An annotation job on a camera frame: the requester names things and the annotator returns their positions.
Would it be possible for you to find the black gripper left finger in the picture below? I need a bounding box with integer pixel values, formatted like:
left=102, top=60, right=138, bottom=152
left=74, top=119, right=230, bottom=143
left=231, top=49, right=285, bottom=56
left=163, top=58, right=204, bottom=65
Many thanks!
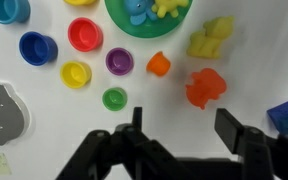
left=56, top=107, right=196, bottom=180

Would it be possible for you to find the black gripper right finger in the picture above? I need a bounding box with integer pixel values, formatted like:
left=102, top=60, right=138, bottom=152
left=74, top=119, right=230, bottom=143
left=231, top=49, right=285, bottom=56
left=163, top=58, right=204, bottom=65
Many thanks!
left=214, top=108, right=288, bottom=180

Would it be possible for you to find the orange animal toy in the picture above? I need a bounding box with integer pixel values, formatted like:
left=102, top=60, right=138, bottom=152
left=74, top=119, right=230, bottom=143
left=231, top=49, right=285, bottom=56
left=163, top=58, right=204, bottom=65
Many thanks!
left=186, top=68, right=227, bottom=110

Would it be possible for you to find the yellow bear toy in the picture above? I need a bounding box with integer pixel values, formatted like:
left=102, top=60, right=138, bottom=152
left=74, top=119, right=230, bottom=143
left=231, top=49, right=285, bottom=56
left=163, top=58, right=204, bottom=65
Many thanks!
left=186, top=16, right=234, bottom=59

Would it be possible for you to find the green bowl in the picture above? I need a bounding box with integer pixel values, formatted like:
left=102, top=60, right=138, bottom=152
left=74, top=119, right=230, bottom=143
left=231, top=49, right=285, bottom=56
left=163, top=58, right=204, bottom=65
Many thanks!
left=104, top=0, right=193, bottom=38

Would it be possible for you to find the blue animal toy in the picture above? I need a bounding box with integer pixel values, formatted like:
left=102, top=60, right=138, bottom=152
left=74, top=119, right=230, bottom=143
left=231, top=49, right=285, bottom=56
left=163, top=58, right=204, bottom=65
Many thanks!
left=123, top=0, right=157, bottom=26

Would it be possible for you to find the yellow star toy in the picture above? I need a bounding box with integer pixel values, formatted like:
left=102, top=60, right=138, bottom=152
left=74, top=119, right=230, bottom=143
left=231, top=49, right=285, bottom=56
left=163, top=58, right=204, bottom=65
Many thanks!
left=151, top=0, right=189, bottom=18

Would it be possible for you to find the small green cup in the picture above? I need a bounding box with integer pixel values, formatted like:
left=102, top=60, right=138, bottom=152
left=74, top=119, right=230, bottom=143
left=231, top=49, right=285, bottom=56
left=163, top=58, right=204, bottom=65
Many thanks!
left=102, top=87, right=128, bottom=111

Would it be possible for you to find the purple cup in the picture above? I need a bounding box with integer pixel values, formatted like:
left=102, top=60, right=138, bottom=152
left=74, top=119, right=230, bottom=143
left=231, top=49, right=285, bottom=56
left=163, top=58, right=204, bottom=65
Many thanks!
left=105, top=48, right=134, bottom=76

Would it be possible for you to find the small yellow cup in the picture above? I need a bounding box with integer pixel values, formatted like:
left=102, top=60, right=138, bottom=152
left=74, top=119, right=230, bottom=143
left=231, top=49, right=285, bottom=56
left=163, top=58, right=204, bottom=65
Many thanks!
left=60, top=61, right=92, bottom=89

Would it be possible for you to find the small orange cup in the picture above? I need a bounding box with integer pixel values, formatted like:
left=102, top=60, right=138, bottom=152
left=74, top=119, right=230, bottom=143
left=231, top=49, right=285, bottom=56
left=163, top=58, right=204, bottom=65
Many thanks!
left=146, top=51, right=171, bottom=76

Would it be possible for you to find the red cup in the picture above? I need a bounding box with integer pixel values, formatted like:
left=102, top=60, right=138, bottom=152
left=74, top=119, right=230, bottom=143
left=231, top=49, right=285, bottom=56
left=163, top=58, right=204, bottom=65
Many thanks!
left=68, top=17, right=103, bottom=52

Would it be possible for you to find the dark blue cup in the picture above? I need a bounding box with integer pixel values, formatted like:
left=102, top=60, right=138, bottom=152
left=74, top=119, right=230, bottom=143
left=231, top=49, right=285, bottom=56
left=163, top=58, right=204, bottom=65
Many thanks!
left=19, top=31, right=58, bottom=66

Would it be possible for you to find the large yellow cup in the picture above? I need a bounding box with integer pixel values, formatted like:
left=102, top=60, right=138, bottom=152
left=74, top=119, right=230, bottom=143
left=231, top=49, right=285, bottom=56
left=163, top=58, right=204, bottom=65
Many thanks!
left=63, top=0, right=97, bottom=6

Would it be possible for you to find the light blue cup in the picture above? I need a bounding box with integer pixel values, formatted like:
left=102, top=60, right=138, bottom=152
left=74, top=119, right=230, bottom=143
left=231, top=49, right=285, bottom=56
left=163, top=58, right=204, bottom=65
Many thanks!
left=0, top=0, right=31, bottom=24

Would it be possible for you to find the grey metal mount plate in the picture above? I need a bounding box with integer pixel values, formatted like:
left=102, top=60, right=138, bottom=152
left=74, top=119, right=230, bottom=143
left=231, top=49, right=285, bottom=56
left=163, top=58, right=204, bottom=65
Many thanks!
left=0, top=82, right=30, bottom=146

